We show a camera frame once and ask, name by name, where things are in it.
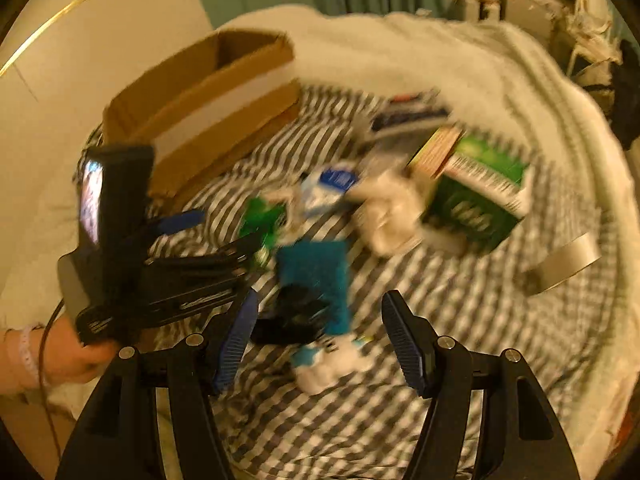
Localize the cream fleece blanket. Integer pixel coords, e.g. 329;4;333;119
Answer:
0;4;640;471

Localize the white wristband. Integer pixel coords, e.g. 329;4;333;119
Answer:
15;326;45;391

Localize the green packet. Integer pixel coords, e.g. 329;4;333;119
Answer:
237;195;292;267

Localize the green printed carton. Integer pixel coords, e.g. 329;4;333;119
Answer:
405;125;534;254

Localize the dark jacket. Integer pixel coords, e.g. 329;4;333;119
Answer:
607;40;640;152

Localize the brown cardboard box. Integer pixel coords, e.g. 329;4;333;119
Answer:
102;29;303;202

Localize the dark blue packet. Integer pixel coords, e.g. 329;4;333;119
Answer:
370;89;452;137

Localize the black cable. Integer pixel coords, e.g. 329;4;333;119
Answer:
34;297;68;461

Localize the grey white checkered cloth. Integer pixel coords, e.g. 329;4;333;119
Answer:
75;85;626;480

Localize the person's left forearm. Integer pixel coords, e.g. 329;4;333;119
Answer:
0;329;31;397

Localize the blue white packet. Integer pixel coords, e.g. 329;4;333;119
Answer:
295;162;364;217

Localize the person's left hand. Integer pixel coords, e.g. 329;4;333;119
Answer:
30;317;118;392

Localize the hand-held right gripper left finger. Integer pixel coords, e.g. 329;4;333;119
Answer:
55;290;261;480

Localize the white hanging bag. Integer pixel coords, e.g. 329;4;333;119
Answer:
565;0;626;67

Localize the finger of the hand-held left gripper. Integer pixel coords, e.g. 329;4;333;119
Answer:
144;209;207;243
144;236;268;281

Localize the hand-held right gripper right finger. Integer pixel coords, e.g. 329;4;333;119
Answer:
381;290;583;480

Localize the crumpled white tissue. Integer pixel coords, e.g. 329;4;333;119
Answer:
347;167;436;257

